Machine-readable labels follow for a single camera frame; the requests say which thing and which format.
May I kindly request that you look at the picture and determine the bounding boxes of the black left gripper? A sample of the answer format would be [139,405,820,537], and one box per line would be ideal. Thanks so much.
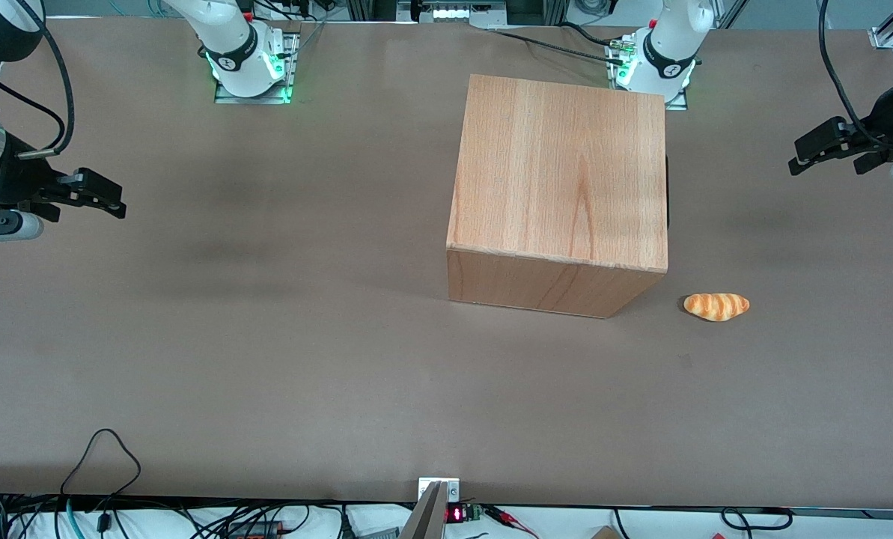
[788,69,893,175]

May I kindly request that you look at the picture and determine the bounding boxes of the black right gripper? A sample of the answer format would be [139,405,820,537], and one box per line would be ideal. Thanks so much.
[0,150,127,223]

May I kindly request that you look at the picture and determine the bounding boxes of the light wooden drawer cabinet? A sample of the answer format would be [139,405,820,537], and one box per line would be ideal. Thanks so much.
[446,73,669,320]

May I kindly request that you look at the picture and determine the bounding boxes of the striped bread roll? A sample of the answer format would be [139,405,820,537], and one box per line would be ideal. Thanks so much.
[683,292,751,323]

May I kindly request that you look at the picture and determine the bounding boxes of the red and black clip leads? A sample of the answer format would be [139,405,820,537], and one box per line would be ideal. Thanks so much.
[482,505,540,539]

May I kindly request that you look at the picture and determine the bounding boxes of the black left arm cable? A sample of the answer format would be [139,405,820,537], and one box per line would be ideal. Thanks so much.
[818,0,892,147]

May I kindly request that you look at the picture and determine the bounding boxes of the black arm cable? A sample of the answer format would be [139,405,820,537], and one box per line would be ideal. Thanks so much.
[818,0,892,147]
[0,0,76,159]

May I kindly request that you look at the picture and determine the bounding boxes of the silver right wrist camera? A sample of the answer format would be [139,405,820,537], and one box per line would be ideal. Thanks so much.
[0,211,44,243]

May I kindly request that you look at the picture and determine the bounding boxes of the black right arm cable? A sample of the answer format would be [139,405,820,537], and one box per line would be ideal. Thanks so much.
[0,0,76,159]

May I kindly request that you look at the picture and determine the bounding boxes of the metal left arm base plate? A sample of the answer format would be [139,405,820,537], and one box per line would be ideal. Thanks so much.
[606,37,691,112]

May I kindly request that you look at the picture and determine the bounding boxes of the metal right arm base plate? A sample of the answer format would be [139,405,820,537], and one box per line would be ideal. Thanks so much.
[214,30,302,105]

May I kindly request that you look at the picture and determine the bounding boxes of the black looped cable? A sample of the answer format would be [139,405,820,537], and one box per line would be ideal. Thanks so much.
[60,428,142,496]

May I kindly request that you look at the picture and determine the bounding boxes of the black cable by base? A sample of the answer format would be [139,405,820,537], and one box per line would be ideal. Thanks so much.
[487,22,628,65]

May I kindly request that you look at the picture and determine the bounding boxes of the black coiled cable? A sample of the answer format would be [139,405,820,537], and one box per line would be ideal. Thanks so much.
[721,507,794,532]

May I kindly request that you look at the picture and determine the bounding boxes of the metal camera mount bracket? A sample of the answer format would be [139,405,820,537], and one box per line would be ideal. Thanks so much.
[400,478,462,539]

